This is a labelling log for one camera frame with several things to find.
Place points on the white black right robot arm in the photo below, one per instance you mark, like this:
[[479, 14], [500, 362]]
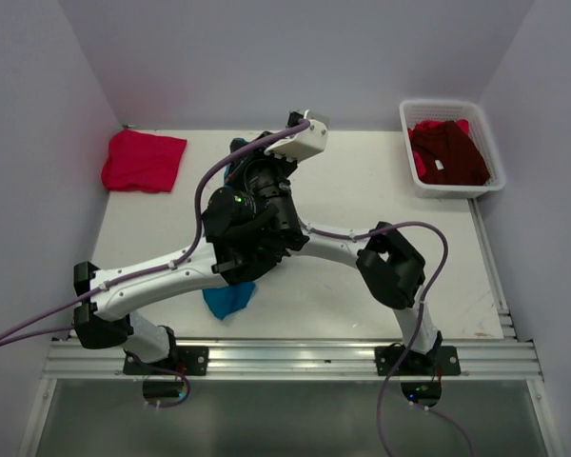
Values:
[[393, 272]]

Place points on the blue t shirt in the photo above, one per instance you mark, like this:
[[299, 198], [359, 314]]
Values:
[[225, 301]]

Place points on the folded pink t shirt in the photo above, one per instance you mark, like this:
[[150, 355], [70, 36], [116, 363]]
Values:
[[142, 162]]

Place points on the white plastic laundry basket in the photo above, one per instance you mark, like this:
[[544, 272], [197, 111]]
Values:
[[416, 110]]

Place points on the aluminium front rail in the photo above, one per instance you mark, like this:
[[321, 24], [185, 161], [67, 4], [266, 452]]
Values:
[[306, 360]]

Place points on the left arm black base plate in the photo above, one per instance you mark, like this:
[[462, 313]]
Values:
[[187, 360]]

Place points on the dark red t shirt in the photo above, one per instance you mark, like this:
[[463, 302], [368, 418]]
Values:
[[451, 157]]

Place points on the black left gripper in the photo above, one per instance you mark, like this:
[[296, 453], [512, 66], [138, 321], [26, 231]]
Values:
[[240, 274]]

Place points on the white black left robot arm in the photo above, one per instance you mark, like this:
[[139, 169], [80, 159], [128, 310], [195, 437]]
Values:
[[245, 223]]

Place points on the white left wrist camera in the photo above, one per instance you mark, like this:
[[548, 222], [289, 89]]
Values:
[[306, 143]]

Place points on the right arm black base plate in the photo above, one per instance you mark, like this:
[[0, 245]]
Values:
[[441, 361]]

